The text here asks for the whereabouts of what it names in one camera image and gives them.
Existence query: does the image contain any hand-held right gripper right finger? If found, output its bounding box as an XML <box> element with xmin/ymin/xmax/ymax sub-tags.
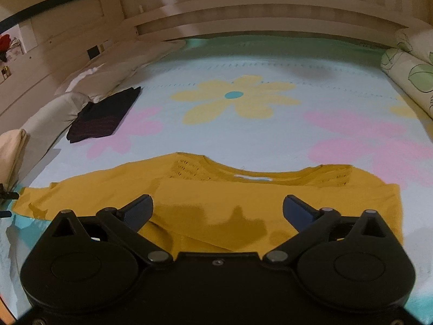
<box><xmin>262</xmin><ymin>194</ymin><xmax>384</xmax><ymax>265</ymax></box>

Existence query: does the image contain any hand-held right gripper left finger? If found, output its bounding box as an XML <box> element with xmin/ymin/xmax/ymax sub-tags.
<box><xmin>51</xmin><ymin>194</ymin><xmax>173</xmax><ymax>265</ymax></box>

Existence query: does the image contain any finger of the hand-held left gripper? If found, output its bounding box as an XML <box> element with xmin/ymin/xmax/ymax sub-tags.
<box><xmin>0</xmin><ymin>183</ymin><xmax>19</xmax><ymax>200</ymax></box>

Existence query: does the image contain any yellow knit sweater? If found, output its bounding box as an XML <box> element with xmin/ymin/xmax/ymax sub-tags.
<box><xmin>15</xmin><ymin>153</ymin><xmax>405</xmax><ymax>253</ymax></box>

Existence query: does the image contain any beige pillow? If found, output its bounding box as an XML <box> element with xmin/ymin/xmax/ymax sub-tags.
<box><xmin>0</xmin><ymin>129</ymin><xmax>30</xmax><ymax>191</ymax></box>

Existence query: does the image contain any grey pillow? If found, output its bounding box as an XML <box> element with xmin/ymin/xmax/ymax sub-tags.
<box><xmin>20</xmin><ymin>92</ymin><xmax>93</xmax><ymax>165</ymax></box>

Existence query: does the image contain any floral bed sheet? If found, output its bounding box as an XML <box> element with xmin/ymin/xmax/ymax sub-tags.
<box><xmin>0</xmin><ymin>37</ymin><xmax>433</xmax><ymax>312</ymax></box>

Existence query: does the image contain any dark striped folded cloth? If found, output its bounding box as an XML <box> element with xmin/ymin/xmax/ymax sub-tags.
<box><xmin>66</xmin><ymin>86</ymin><xmax>142</xmax><ymax>144</ymax></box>

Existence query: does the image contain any white pillow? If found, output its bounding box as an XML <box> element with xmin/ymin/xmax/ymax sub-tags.
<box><xmin>56</xmin><ymin>39</ymin><xmax>186</xmax><ymax>104</ymax></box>

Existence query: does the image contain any red cloth clutter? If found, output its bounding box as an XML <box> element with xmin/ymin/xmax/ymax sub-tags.
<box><xmin>0</xmin><ymin>34</ymin><xmax>15</xmax><ymax>62</ymax></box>

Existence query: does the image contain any wooden side panel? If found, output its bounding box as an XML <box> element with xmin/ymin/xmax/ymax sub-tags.
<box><xmin>0</xmin><ymin>0</ymin><xmax>127</xmax><ymax>121</ymax></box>

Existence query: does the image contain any leaf print folded quilt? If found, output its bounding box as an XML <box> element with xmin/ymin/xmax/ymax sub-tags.
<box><xmin>380</xmin><ymin>27</ymin><xmax>433</xmax><ymax>120</ymax></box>

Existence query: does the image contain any black strip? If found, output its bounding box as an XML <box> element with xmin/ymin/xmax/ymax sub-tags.
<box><xmin>0</xmin><ymin>0</ymin><xmax>102</xmax><ymax>25</ymax></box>

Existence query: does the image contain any wooden bed headboard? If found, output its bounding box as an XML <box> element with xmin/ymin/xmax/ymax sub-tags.
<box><xmin>117</xmin><ymin>0</ymin><xmax>433</xmax><ymax>48</ymax></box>

